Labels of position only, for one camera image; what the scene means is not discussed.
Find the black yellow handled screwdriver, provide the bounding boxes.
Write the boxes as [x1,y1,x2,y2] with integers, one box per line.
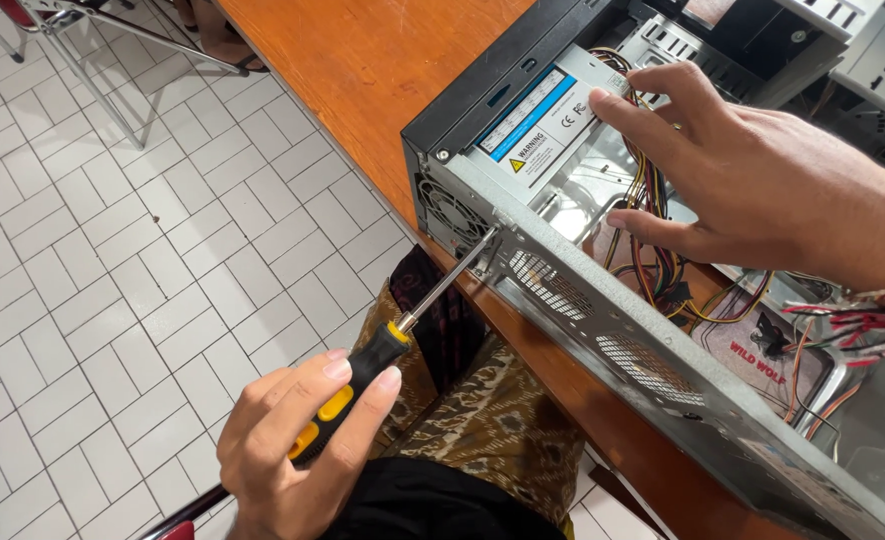
[286,223,502,463]

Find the thin orange cables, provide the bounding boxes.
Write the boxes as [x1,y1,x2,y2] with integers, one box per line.
[782,321,864,444]

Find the dark maroon patterned cloth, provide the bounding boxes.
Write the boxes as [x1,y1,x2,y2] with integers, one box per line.
[388,243,490,380]

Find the black shirt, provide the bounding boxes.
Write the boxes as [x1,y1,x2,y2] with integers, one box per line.
[318,456,568,540]

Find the person's left hand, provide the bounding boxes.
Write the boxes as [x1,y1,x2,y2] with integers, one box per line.
[216,349,404,540]

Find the metal folding chair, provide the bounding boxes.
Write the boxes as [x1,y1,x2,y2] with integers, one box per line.
[0,0,250,151]

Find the red chair with metal frame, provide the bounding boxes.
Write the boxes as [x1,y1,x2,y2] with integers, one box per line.
[135,483,231,540]

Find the open grey computer case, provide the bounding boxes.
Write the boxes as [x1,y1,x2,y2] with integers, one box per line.
[401,0,885,540]

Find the red white black thread bracelet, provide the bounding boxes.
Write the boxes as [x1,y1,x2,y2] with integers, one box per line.
[782,285,885,370]

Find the black optical drive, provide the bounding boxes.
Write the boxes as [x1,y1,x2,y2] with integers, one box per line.
[667,0,850,82]

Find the grey computer power supply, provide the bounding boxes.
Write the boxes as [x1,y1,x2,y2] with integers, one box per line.
[412,43,635,260]

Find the brown batik sarong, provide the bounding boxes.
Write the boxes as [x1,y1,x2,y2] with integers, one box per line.
[352,277,588,531]

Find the bundle of coloured power cables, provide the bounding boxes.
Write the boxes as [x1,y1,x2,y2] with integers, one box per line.
[588,46,775,328]

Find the grey printed pad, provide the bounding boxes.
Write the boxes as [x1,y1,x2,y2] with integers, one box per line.
[693,288,835,423]

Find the person's right hand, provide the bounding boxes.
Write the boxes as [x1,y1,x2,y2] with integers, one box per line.
[587,61,875,294]

